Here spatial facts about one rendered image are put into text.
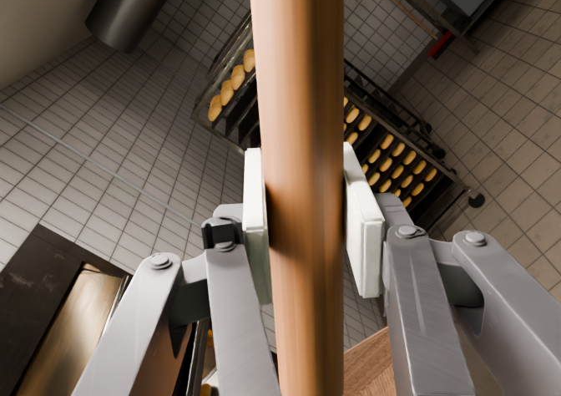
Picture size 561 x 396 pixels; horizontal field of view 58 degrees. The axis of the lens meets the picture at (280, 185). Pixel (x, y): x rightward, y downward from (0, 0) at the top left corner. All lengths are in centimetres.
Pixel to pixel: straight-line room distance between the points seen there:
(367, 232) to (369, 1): 510
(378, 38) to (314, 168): 515
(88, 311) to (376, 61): 412
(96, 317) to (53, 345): 18
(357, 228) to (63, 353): 164
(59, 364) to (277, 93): 161
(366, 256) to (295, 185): 4
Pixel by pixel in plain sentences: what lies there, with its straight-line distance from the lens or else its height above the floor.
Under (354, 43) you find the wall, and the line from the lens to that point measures 528.
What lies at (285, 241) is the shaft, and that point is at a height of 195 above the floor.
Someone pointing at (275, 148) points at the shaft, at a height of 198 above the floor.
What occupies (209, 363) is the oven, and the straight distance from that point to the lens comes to 231.
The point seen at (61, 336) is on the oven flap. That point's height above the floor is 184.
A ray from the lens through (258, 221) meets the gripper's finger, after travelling 16.
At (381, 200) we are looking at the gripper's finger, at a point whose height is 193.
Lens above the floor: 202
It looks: 17 degrees down
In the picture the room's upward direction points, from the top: 56 degrees counter-clockwise
